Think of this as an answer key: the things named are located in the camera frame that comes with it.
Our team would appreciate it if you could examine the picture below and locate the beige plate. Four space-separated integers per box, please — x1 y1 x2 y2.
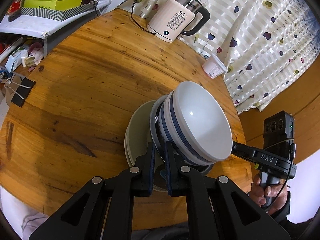
124 100 168 193

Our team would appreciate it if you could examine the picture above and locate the stainless steel bowl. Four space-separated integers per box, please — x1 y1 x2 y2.
149 95 214 176

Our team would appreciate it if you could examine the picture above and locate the white bowl blue stripe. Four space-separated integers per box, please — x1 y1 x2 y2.
159 92 215 166

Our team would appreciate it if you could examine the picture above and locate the right hand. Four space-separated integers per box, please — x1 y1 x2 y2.
249 174 288 215

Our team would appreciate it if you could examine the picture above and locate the wooden cabinet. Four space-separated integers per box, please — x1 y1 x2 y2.
239 59 320 163

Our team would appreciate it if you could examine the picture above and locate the white yogurt tub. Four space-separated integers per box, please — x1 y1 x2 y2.
202 54 227 79

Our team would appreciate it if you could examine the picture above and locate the heart pattern curtain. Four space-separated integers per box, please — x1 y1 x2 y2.
103 0 319 113

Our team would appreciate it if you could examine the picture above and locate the black binder clip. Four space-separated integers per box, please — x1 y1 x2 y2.
10 77 36 107

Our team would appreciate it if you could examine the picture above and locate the white electric kettle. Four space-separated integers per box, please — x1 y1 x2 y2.
146 0 210 43

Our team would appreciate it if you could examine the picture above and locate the striped patterned box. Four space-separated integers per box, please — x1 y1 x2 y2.
21 1 98 22

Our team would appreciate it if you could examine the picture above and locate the white side shelf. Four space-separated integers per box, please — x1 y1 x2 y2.
1 9 97 39

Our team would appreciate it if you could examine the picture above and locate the red small jar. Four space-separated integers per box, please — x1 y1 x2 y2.
7 0 24 22

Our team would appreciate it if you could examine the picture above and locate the black camera box right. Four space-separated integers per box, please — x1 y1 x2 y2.
263 111 295 159

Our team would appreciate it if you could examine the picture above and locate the black kettle power cable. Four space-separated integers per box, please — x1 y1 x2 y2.
130 0 156 35

